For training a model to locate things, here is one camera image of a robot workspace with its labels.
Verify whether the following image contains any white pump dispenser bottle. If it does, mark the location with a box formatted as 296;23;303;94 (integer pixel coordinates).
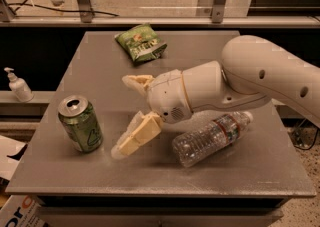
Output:
4;67;34;102

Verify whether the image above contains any black cables right floor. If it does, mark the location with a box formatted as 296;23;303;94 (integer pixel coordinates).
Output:
290;119;320;151

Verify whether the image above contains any green chip bag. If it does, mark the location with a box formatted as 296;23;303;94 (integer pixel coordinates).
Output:
115;23;167;62

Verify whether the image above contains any white cardboard box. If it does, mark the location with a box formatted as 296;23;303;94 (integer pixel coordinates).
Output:
0;195;48;227

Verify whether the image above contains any clear plastic water bottle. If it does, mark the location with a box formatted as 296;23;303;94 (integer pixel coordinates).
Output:
172;111;253;168

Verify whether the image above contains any green soda can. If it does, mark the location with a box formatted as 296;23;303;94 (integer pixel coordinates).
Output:
58;95;103;153

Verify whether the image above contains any white paper sheet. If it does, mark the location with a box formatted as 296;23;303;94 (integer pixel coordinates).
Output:
0;135;27;181

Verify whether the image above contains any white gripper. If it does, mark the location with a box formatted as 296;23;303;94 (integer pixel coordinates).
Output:
111;69;193;160

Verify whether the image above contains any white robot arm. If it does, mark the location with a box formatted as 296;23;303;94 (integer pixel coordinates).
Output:
111;35;320;159

